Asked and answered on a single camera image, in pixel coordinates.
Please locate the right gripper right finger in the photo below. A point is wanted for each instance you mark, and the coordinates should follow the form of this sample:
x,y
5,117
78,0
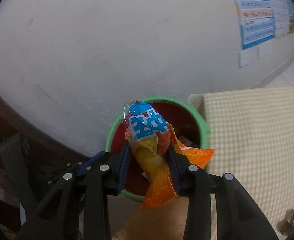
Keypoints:
x,y
237,214

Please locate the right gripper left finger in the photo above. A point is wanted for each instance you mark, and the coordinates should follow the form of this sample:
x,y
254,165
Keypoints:
x,y
82,188

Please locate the brown chocolate wrapper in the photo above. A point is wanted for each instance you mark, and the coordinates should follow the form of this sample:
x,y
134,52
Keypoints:
x,y
286,225

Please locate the orange snack bag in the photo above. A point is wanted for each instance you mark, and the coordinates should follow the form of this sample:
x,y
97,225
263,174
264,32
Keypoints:
x,y
181,116

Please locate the tan fuzzy sleeve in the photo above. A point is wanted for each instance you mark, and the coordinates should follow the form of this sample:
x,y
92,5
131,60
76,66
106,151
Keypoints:
x,y
165,222

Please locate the checkered yellow tablecloth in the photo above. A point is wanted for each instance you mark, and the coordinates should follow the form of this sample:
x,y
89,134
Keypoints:
x,y
252,134

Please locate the white wall outlet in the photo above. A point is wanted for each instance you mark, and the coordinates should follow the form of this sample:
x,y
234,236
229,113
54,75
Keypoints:
x,y
243,58

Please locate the double white wall socket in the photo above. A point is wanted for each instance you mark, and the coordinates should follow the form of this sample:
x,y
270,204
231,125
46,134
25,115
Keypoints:
x,y
254,53

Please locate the green blue wall poster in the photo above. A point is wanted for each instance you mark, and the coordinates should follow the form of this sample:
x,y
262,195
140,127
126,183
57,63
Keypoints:
x,y
290,5

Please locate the pinyin wall poster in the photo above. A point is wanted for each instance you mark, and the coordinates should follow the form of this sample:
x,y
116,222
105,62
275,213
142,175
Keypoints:
x,y
256,21

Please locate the middle white wall poster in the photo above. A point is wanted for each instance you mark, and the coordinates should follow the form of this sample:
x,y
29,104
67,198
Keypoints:
x,y
281,16

